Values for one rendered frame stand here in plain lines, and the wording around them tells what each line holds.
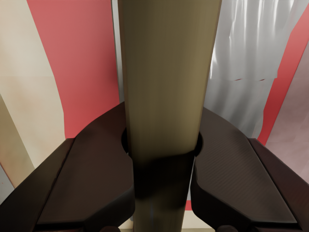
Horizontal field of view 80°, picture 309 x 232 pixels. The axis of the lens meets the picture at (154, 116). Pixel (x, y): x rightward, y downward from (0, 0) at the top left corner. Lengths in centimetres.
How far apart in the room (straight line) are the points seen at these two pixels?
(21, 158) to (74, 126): 7
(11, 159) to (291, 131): 29
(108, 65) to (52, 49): 5
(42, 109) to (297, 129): 27
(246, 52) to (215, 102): 5
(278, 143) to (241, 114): 7
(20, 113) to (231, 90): 21
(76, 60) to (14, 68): 6
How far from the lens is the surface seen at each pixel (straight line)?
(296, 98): 23
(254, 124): 22
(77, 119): 21
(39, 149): 25
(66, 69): 19
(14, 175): 25
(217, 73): 18
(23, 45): 20
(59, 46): 18
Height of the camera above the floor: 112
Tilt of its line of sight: 59 degrees down
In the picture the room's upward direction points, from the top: 179 degrees clockwise
